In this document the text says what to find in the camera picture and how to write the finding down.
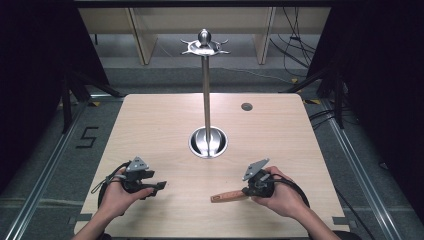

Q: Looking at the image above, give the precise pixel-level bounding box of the black metal stand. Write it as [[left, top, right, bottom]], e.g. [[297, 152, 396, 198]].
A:
[[60, 69, 126, 135], [279, 61, 348, 130]]

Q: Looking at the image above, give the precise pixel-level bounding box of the black floor cable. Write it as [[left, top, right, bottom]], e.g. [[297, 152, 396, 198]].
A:
[[334, 187, 368, 240]]

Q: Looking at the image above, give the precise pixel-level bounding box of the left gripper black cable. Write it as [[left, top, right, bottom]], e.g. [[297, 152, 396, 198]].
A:
[[90, 161, 132, 209]]

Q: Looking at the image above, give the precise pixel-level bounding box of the steel utensil stand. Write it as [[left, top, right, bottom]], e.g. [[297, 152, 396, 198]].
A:
[[180, 28, 232, 160]]

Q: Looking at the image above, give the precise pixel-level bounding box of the person's left hand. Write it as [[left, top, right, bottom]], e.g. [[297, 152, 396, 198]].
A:
[[98, 167, 156, 220]]

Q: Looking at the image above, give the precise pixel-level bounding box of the aluminium floor rail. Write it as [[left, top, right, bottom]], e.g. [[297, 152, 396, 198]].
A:
[[320, 99, 398, 240], [2, 101, 88, 240]]

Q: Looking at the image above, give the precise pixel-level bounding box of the black curtain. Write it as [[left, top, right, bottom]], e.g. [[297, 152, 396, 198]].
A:
[[0, 0, 111, 196], [305, 0, 424, 214]]

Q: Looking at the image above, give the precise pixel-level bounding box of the beige wooden desk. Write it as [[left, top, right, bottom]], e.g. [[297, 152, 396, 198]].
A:
[[77, 7, 332, 67]]

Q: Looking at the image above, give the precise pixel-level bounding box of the person's right hand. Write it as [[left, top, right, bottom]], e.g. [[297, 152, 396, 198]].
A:
[[250, 165, 310, 220]]

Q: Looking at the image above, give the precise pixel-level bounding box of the white floor cable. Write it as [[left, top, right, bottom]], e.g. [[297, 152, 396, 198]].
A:
[[222, 67, 292, 85]]

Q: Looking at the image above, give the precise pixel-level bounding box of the bundle of black floor cables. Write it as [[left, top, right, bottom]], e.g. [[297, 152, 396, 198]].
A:
[[269, 7, 318, 69]]

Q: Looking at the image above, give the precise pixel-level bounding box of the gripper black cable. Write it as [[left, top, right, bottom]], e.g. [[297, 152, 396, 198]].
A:
[[90, 161, 132, 209], [266, 172, 311, 208]]

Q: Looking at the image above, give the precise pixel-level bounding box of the wooden handled utensil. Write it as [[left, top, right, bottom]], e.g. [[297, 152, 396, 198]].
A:
[[209, 189, 250, 204]]

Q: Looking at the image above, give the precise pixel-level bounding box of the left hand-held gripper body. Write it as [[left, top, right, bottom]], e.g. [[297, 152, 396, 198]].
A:
[[121, 156, 156, 195]]

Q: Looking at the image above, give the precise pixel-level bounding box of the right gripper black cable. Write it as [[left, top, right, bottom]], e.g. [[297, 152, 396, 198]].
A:
[[266, 172, 311, 208]]

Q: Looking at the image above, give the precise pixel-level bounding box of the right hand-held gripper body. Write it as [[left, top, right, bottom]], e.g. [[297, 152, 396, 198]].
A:
[[242, 158, 276, 198]]

